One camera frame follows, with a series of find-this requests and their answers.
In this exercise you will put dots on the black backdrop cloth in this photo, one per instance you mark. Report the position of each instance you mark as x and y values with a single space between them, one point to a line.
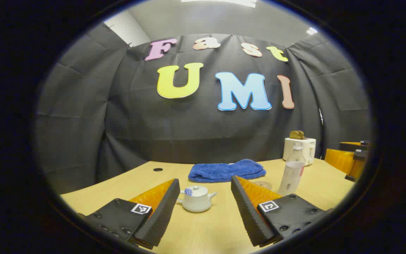
189 130

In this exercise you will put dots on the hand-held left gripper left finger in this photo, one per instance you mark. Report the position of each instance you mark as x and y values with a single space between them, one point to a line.
160 215

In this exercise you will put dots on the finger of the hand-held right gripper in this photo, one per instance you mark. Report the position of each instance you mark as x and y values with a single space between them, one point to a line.
360 162
338 159

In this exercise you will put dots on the ceiling light panel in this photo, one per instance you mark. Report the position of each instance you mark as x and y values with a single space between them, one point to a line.
312 31
224 2

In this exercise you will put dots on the clear plastic water bottle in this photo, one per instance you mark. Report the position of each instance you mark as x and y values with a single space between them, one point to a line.
292 174

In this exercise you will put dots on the brown toast slice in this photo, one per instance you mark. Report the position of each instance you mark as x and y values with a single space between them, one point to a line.
301 134
294 134

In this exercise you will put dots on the white toaster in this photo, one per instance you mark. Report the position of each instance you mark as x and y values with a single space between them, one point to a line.
308 150

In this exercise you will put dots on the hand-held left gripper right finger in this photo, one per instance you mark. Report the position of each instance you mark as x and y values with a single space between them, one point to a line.
247 211

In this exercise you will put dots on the round brown coaster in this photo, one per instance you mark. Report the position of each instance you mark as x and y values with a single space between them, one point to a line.
263 185

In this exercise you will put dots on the white teacup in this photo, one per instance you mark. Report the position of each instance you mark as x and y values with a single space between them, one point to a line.
197 204

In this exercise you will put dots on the blue towel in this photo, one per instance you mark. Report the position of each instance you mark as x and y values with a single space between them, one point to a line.
224 171

